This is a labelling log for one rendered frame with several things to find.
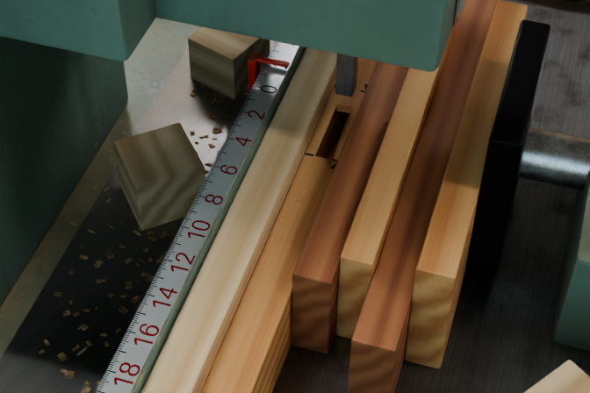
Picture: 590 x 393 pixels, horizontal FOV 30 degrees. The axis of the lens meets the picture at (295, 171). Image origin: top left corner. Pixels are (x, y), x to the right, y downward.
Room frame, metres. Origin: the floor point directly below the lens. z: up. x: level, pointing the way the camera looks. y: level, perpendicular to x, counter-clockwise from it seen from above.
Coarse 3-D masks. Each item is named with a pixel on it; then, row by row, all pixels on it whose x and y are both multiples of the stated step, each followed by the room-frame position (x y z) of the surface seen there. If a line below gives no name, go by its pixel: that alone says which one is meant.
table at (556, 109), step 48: (528, 0) 0.57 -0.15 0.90; (576, 48) 0.52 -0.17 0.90; (576, 96) 0.48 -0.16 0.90; (528, 192) 0.40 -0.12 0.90; (576, 192) 0.40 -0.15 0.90; (528, 240) 0.37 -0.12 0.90; (480, 288) 0.34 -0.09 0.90; (528, 288) 0.34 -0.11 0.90; (336, 336) 0.31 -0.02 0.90; (480, 336) 0.31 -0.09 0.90; (528, 336) 0.31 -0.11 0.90; (288, 384) 0.28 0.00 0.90; (336, 384) 0.28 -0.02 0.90; (432, 384) 0.28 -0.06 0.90; (480, 384) 0.28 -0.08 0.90; (528, 384) 0.28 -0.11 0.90
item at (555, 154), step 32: (544, 32) 0.42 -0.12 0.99; (512, 64) 0.39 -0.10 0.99; (512, 96) 0.37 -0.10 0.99; (512, 128) 0.35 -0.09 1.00; (512, 160) 0.34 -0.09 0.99; (544, 160) 0.37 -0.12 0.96; (576, 160) 0.37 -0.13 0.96; (480, 192) 0.34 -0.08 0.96; (512, 192) 0.34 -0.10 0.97; (480, 224) 0.34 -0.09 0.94; (480, 256) 0.34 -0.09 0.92
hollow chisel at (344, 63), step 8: (344, 56) 0.42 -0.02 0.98; (352, 56) 0.42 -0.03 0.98; (336, 64) 0.42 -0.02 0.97; (344, 64) 0.42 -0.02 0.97; (352, 64) 0.42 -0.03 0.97; (336, 72) 0.42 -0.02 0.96; (344, 72) 0.42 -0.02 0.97; (352, 72) 0.42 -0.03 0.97; (336, 80) 0.42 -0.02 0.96; (344, 80) 0.42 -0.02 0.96; (352, 80) 0.42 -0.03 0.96; (336, 88) 0.42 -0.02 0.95; (344, 88) 0.42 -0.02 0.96; (352, 88) 0.42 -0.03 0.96
